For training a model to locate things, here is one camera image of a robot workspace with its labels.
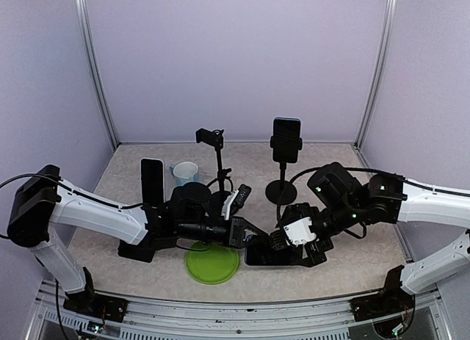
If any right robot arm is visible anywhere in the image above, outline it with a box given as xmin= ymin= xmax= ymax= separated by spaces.
xmin=269 ymin=162 xmax=469 ymax=314

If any front aluminium rail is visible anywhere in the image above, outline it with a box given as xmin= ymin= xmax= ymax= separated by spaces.
xmin=25 ymin=286 xmax=452 ymax=340

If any light blue mug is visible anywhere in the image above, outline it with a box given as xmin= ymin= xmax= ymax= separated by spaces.
xmin=170 ymin=162 xmax=200 ymax=187

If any aluminium frame post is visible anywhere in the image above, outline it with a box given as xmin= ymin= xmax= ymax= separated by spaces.
xmin=354 ymin=0 xmax=397 ymax=152
xmin=74 ymin=0 xmax=120 ymax=151

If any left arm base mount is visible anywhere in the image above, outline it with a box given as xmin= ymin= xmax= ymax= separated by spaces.
xmin=63 ymin=292 xmax=128 ymax=323

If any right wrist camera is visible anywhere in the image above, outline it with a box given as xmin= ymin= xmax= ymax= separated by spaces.
xmin=268 ymin=217 xmax=318 ymax=250

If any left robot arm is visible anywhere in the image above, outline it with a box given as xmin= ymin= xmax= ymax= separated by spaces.
xmin=7 ymin=165 xmax=267 ymax=314

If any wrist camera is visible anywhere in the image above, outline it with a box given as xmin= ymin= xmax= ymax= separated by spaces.
xmin=221 ymin=184 xmax=252 ymax=221
xmin=268 ymin=217 xmax=318 ymax=250

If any black phone blue case bottom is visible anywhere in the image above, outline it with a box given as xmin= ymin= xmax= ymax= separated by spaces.
xmin=245 ymin=243 xmax=303 ymax=267

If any short black clamp stand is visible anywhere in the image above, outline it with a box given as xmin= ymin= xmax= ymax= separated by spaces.
xmin=264 ymin=134 xmax=304 ymax=205

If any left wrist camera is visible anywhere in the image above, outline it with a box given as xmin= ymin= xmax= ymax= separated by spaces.
xmin=221 ymin=184 xmax=252 ymax=221

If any black phone white case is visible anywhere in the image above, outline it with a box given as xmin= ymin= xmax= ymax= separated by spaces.
xmin=140 ymin=158 xmax=165 ymax=207

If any tall black clamp stand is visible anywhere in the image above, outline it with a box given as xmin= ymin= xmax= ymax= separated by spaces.
xmin=195 ymin=128 xmax=232 ymax=208

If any right aluminium frame post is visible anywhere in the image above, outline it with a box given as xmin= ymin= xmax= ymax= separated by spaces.
xmin=354 ymin=0 xmax=397 ymax=152

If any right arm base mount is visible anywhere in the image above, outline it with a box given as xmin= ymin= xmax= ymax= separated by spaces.
xmin=350 ymin=294 xmax=415 ymax=322

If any black folding phone stand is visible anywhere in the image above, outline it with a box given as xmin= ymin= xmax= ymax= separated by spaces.
xmin=117 ymin=240 xmax=155 ymax=263

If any green plate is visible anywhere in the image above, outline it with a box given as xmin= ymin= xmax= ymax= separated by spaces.
xmin=184 ymin=242 xmax=240 ymax=285

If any left aluminium frame post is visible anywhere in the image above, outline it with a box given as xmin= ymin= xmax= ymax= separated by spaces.
xmin=74 ymin=0 xmax=120 ymax=151

